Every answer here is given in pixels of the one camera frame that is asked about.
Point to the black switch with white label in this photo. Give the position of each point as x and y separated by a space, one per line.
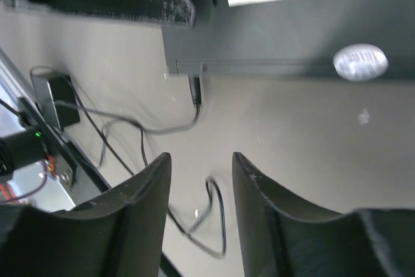
291 38

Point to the dark grey table mat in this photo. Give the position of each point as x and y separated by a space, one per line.
340 145

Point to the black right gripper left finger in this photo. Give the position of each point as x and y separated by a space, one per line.
119 233

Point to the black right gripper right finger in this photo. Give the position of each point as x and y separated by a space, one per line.
282 234

